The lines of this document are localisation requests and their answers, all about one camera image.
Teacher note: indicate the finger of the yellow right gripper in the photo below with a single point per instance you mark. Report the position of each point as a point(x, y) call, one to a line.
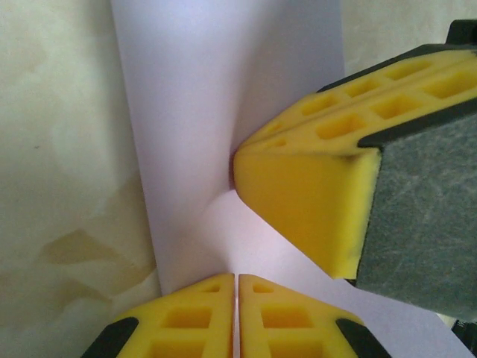
point(316, 201)
point(376, 80)

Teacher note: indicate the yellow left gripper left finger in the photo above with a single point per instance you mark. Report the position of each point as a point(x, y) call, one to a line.
point(186, 335)

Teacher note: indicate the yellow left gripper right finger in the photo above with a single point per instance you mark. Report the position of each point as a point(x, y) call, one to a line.
point(283, 335)

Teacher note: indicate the light purple paper sheet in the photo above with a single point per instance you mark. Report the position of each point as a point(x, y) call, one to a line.
point(186, 112)

